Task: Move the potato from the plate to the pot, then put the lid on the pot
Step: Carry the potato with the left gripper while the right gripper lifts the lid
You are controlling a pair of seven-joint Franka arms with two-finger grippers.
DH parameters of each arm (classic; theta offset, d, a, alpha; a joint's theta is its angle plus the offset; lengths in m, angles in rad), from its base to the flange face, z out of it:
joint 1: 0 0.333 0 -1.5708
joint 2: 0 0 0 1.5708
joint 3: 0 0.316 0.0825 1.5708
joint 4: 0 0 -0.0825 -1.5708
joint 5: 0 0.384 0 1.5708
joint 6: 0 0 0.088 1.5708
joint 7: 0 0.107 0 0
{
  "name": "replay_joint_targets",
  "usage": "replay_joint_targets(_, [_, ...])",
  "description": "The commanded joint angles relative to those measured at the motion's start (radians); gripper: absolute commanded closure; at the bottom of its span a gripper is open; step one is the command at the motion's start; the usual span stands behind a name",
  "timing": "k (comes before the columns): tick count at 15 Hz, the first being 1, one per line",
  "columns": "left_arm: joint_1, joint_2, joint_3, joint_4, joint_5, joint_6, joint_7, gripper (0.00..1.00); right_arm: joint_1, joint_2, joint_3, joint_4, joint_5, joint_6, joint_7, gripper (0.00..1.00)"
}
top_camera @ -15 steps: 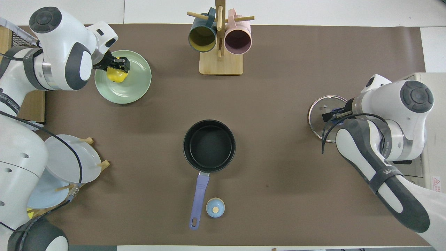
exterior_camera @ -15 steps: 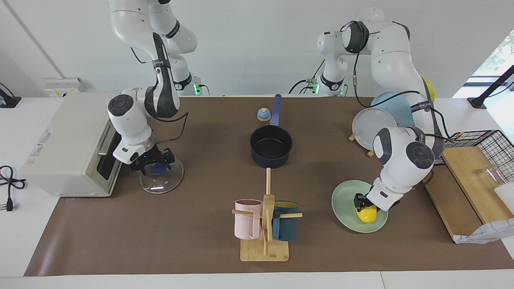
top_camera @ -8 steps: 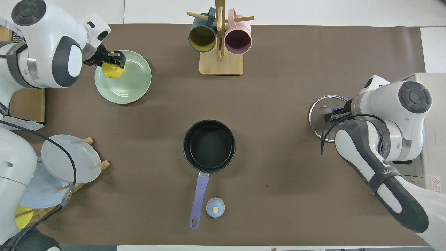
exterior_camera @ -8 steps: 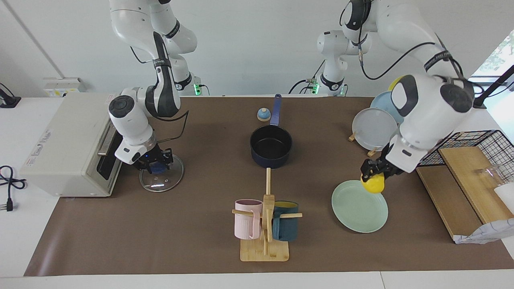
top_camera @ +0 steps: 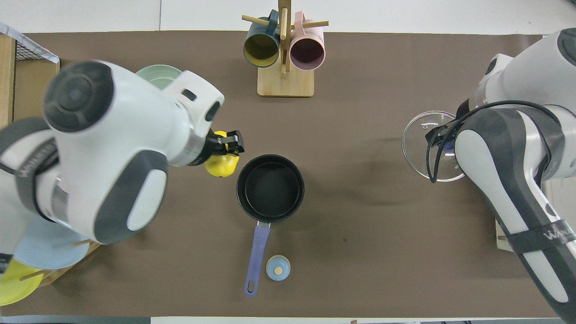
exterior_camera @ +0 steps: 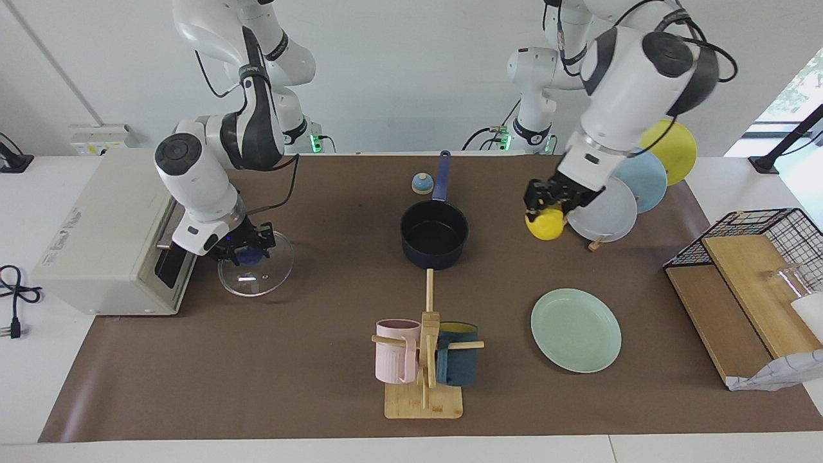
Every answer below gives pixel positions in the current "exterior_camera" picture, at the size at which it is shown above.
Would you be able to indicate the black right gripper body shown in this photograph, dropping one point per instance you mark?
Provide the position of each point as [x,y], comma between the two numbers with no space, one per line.
[247,236]

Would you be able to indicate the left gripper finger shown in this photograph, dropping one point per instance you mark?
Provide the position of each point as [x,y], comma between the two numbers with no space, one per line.
[535,196]
[566,211]

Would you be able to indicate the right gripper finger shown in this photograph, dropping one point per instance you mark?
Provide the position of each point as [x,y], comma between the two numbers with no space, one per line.
[225,254]
[267,238]

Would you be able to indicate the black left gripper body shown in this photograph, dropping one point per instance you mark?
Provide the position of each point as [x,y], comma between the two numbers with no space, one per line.
[572,193]

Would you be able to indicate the glass lid blue knob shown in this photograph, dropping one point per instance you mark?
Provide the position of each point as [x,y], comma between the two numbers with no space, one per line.
[257,283]

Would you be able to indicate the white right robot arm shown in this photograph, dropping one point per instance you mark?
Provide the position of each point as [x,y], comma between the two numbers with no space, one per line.
[193,180]

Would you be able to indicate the pale grey plate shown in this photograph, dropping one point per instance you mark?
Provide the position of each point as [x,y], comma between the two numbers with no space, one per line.
[611,215]

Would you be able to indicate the wooden plate rack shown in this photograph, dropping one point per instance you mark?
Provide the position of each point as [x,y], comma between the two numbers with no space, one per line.
[596,244]

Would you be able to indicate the light blue plate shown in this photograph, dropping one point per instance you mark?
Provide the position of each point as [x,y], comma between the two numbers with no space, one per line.
[649,183]

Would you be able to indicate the yellow plate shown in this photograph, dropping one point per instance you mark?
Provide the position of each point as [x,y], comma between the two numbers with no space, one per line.
[675,151]

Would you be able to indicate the mint green plate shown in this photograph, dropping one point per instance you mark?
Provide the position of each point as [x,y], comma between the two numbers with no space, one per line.
[575,331]

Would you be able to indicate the dark blue saucepan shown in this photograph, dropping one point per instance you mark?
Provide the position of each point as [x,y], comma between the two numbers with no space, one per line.
[434,254]

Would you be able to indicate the beige toaster oven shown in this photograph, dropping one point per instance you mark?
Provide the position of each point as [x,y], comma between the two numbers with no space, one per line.
[96,244]

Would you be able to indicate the brown table mat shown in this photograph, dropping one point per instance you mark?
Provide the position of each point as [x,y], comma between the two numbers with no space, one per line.
[289,373]

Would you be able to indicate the white power strip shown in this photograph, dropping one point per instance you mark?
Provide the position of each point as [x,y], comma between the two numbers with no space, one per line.
[96,138]

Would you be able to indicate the pink ribbed mug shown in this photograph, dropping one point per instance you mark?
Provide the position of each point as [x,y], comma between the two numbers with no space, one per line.
[393,360]

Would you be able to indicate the wooden shelf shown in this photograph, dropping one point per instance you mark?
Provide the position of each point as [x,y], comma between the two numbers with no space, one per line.
[739,276]

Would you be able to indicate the dark teal mug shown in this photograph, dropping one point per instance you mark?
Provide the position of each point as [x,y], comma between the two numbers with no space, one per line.
[460,366]

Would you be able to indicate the black clamp stand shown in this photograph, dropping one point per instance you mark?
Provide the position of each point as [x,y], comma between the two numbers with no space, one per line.
[765,164]

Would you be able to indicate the wooden mug tree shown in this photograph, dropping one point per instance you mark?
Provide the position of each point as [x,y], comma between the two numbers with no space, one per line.
[424,402]

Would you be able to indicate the clear glass cup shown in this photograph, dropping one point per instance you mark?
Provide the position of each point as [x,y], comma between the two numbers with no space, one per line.
[787,283]

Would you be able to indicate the white cup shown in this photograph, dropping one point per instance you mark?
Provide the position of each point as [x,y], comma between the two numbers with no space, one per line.
[811,315]

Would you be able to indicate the white checked cloth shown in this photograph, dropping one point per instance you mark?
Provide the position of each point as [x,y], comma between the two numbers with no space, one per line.
[784,373]

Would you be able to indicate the black desk mount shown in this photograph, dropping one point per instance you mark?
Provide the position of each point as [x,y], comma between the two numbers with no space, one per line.
[13,164]

